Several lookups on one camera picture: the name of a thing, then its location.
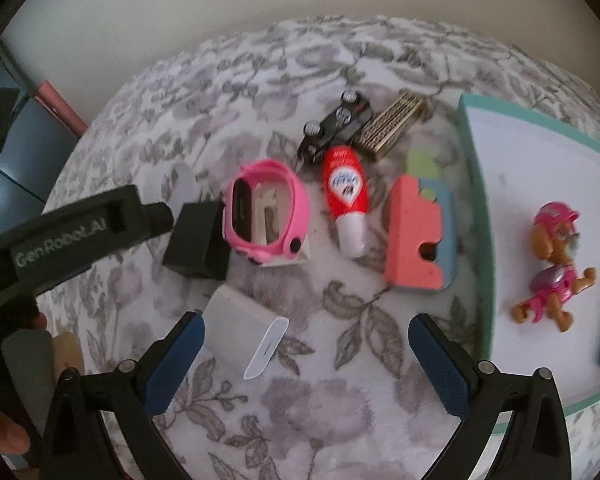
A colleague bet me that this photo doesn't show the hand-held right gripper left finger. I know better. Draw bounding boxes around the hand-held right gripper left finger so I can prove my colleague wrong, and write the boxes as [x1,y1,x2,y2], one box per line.
[40,311,206,480]

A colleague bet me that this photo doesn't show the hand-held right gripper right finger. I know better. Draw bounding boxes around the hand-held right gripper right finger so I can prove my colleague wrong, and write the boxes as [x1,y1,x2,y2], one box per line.
[409,314,578,480]

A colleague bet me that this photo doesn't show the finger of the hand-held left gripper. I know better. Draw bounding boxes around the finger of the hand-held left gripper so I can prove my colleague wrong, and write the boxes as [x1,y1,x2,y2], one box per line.
[141,202,175,241]

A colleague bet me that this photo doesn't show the black charger cube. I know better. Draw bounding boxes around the black charger cube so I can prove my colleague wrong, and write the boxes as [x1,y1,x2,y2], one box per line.
[162,201,231,281]

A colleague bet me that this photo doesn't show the white plastic case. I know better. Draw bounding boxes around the white plastic case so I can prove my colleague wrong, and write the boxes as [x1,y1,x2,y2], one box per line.
[201,285,277,357]

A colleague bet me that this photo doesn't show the white watch stand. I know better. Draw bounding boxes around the white watch stand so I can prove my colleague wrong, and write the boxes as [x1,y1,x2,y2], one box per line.
[250,185,311,271]

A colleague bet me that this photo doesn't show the pink blue green toy block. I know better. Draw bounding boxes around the pink blue green toy block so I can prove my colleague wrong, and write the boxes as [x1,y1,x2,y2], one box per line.
[384,149,456,293]

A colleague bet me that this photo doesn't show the pink smartwatch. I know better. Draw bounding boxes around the pink smartwatch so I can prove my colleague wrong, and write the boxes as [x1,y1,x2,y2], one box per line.
[221,159,311,265]

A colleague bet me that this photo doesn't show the white tray with teal rim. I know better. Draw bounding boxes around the white tray with teal rim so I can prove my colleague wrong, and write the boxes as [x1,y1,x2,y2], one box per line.
[457,92,600,436]

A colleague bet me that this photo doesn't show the person's left hand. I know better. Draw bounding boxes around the person's left hand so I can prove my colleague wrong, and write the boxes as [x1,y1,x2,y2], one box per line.
[0,395,36,468]

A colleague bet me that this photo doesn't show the white plastic clip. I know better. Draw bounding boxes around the white plastic clip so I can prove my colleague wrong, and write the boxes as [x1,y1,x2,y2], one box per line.
[242,316,289,380]

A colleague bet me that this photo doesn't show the dark cabinet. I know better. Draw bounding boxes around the dark cabinet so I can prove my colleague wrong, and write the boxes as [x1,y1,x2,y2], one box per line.
[0,42,83,213]

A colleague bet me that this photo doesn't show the floral blanket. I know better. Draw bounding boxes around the floral blanket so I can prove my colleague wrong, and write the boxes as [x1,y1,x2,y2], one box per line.
[40,15,600,480]

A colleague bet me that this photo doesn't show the pink strip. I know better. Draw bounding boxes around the pink strip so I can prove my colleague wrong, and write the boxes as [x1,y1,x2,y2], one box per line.
[36,79,89,137]

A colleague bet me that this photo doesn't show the toy dog figure pink helmet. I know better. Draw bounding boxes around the toy dog figure pink helmet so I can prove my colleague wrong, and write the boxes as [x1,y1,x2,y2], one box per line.
[511,201,597,333]

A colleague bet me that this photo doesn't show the red glue bottle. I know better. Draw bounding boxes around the red glue bottle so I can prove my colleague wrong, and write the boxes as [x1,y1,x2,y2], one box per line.
[321,145,370,259]

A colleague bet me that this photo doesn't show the black toy car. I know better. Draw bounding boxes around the black toy car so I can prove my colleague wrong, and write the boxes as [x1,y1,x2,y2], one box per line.
[297,89,373,166]

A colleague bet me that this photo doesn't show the gold patterned lighter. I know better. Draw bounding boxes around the gold patterned lighter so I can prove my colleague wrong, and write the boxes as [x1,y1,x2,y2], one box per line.
[355,91,428,161]

